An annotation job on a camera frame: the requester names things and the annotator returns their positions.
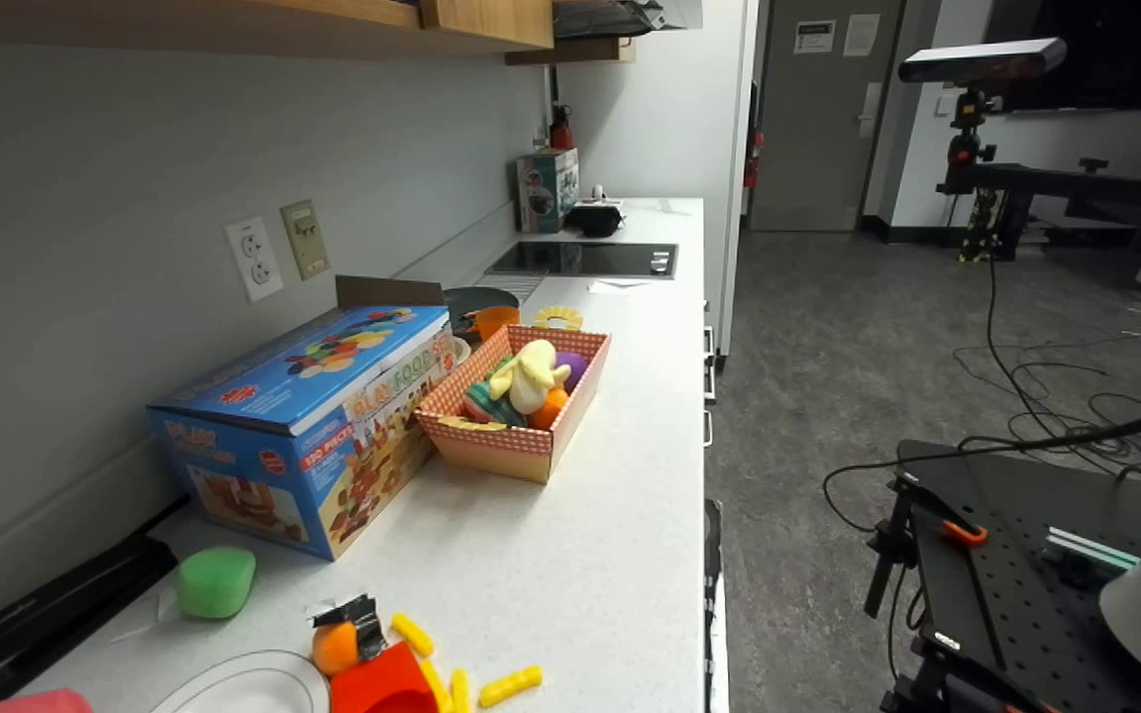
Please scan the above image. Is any wooden upper cabinet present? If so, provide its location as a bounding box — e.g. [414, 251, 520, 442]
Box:
[0, 0, 558, 59]

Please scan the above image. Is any purple toy vegetable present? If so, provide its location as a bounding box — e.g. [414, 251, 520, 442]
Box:
[554, 344, 595, 396]

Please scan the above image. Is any pale yellow toy food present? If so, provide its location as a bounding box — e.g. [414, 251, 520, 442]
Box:
[482, 337, 561, 422]

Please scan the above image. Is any orange toy fruit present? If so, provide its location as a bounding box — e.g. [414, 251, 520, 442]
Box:
[528, 384, 576, 434]

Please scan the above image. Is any orange toy food piece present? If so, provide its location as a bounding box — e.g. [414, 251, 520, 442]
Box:
[466, 305, 523, 347]

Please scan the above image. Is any green toy vegetable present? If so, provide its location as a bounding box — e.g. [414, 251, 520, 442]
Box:
[459, 375, 528, 430]

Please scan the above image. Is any black induction cooktop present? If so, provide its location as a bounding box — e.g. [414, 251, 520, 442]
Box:
[482, 238, 682, 285]

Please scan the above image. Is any red patterned cardboard tray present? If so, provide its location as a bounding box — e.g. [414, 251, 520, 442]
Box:
[412, 322, 612, 488]

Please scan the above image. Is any grey round dish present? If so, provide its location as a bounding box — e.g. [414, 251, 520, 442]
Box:
[438, 285, 523, 334]

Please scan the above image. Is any black pot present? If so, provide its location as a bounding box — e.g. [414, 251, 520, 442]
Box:
[561, 194, 628, 240]

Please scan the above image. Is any green and white carton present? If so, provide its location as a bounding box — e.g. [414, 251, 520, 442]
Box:
[512, 141, 586, 238]

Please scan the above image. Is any brown cardboard flap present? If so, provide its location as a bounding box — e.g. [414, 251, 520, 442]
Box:
[333, 269, 451, 315]

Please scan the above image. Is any red bottle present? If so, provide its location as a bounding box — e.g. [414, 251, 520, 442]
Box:
[544, 102, 579, 158]

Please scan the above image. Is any red fire extinguisher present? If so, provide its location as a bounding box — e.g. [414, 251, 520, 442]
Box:
[741, 117, 768, 197]

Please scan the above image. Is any blue toy box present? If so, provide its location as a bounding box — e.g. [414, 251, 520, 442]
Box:
[146, 302, 459, 565]

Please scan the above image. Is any yellow toy fry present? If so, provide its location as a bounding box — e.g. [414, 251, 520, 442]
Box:
[442, 660, 475, 713]
[385, 605, 442, 660]
[475, 660, 552, 713]

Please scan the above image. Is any grey door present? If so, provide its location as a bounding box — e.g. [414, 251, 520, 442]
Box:
[745, 0, 912, 238]

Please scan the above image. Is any range hood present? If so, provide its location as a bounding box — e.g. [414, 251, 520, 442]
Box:
[503, 0, 669, 70]

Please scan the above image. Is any orange and black toy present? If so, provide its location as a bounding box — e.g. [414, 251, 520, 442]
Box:
[310, 590, 387, 682]

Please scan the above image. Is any red toy fries container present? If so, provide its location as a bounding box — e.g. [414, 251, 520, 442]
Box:
[323, 639, 451, 713]

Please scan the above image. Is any white paper notice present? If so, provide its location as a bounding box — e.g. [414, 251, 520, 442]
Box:
[789, 14, 838, 59]
[838, 9, 888, 65]

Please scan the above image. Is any orange clamp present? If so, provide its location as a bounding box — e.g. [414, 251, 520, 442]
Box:
[932, 516, 993, 554]

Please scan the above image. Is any clear round plate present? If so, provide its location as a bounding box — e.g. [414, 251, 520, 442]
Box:
[149, 644, 333, 713]

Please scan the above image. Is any black breadboard robot table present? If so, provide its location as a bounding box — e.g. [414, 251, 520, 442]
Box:
[858, 434, 1141, 713]

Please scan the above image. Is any black desk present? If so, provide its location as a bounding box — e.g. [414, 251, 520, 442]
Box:
[933, 153, 1141, 244]

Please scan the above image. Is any teal and white strip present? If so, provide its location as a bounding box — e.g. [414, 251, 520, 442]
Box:
[1043, 521, 1141, 578]

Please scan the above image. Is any black stapler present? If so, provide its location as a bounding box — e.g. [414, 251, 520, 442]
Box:
[0, 531, 181, 710]

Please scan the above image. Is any pink toy piece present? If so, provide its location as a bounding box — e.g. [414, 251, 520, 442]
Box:
[0, 686, 97, 713]

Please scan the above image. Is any yellow ridged toy ring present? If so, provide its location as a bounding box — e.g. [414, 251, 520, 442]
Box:
[531, 302, 591, 337]

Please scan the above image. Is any beige switch plate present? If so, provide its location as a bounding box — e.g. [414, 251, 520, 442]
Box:
[277, 194, 335, 285]

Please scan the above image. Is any white wall outlet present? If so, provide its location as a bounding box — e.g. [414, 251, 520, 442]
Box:
[222, 214, 290, 305]

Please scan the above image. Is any black camera tripod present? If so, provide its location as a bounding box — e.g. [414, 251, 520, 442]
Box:
[933, 84, 1039, 264]

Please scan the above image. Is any black floor cable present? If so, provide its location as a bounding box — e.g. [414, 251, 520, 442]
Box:
[815, 253, 1141, 539]

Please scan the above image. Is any black stereo camera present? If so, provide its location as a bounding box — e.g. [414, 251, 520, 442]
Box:
[896, 30, 1073, 91]

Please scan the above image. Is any black wall screen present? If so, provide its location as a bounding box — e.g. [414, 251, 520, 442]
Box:
[982, 0, 1141, 117]

